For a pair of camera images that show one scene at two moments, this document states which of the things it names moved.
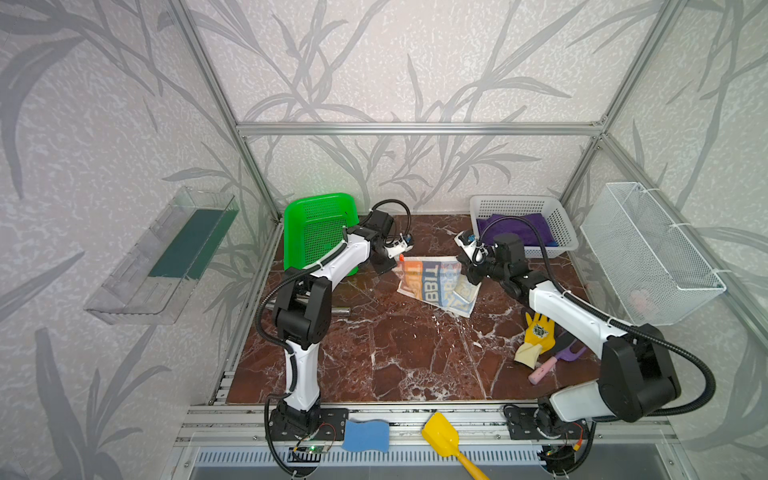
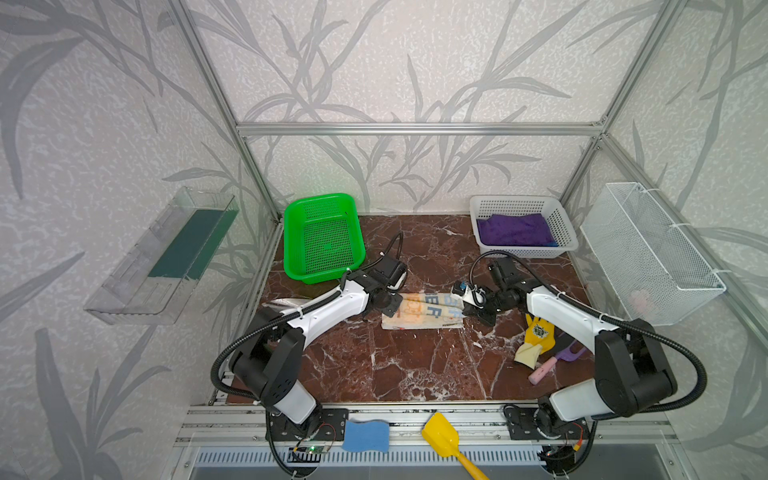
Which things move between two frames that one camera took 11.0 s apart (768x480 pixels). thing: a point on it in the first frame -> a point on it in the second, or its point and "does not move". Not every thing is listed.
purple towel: [520, 228] does not move
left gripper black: [387, 258] -> [392, 302]
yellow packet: [540, 331] does not move
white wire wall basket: [655, 273] does not move
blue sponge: [364, 435] does not move
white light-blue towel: [438, 281] -> [426, 310]
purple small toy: [566, 354] does not move
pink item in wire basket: [639, 298] does not move
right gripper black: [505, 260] -> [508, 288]
